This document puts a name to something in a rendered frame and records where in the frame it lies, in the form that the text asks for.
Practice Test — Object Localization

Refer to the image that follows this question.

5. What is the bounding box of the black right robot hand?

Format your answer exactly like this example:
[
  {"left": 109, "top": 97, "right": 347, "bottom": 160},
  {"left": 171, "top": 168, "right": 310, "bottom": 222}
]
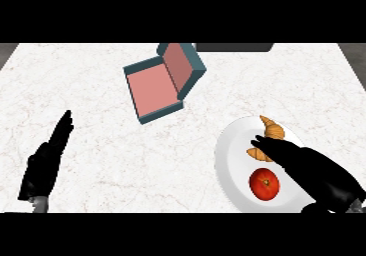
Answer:
[{"left": 250, "top": 134, "right": 366, "bottom": 214}]

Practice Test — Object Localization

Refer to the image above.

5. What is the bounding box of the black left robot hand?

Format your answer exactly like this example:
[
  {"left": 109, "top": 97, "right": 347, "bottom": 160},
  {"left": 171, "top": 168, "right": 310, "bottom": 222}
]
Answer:
[{"left": 16, "top": 109, "right": 75, "bottom": 202}]

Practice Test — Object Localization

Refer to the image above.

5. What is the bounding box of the red tomato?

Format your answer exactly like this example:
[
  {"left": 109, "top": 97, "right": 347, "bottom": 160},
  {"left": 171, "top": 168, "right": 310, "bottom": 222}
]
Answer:
[{"left": 248, "top": 167, "right": 282, "bottom": 202}]

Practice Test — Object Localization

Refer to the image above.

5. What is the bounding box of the white oval plate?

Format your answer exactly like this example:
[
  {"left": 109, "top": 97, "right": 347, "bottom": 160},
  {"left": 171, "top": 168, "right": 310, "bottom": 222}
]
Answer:
[{"left": 213, "top": 115, "right": 321, "bottom": 214}]

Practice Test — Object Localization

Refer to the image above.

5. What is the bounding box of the open teal pink box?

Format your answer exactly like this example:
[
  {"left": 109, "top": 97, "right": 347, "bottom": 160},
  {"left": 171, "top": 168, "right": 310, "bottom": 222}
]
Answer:
[{"left": 123, "top": 43, "right": 208, "bottom": 126}]

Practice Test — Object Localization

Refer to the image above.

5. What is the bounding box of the golden brown croissant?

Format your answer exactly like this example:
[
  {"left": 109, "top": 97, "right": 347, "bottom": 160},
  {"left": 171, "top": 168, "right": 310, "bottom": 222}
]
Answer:
[{"left": 245, "top": 115, "right": 287, "bottom": 163}]

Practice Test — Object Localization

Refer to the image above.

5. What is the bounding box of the dark grey appliance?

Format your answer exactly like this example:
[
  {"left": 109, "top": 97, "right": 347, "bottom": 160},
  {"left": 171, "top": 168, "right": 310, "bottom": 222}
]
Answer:
[{"left": 195, "top": 43, "right": 275, "bottom": 53}]

